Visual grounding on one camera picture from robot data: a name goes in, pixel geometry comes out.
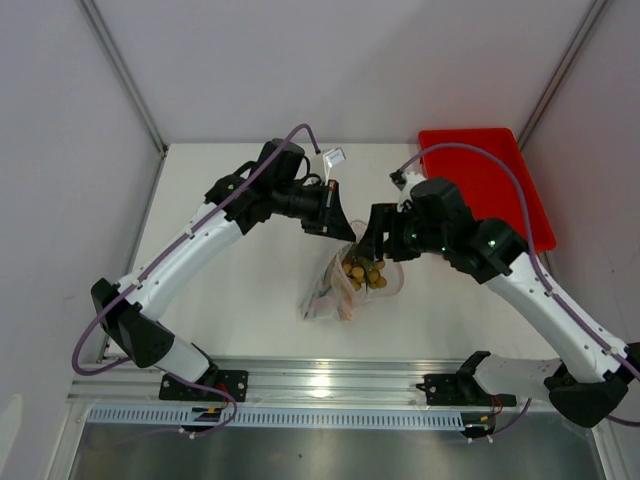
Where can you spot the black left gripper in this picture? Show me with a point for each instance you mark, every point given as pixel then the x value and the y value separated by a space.
pixel 334 223

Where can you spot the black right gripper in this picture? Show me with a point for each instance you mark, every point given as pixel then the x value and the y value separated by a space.
pixel 385 218

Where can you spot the brown longan fruit bunch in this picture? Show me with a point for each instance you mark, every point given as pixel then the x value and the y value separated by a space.
pixel 364 274

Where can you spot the clear pink-dotted zip bag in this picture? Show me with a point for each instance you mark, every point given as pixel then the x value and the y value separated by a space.
pixel 330 294

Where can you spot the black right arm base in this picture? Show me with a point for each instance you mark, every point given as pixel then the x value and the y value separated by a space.
pixel 451 390

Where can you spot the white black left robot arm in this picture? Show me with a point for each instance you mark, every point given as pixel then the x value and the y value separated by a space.
pixel 131 308

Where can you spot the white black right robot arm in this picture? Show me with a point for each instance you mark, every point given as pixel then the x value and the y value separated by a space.
pixel 592 370

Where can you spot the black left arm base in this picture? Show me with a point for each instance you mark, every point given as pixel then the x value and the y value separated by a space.
pixel 233 382

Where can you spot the red plastic bin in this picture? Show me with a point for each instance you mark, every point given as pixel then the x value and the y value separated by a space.
pixel 485 186

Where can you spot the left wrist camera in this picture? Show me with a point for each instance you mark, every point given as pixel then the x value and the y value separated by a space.
pixel 330 159

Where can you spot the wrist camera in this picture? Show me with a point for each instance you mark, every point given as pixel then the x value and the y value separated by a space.
pixel 330 159
pixel 405 181

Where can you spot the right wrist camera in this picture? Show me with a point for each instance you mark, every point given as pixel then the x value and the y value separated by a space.
pixel 405 181

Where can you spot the aluminium corner post right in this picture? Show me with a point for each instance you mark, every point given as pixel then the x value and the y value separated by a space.
pixel 579 40

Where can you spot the aluminium corner post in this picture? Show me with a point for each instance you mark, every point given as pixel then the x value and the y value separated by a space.
pixel 579 40
pixel 118 65

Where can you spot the white slotted cable duct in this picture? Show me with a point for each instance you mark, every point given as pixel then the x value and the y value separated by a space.
pixel 277 417

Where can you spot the aluminium corner post left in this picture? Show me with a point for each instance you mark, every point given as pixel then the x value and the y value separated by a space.
pixel 118 65

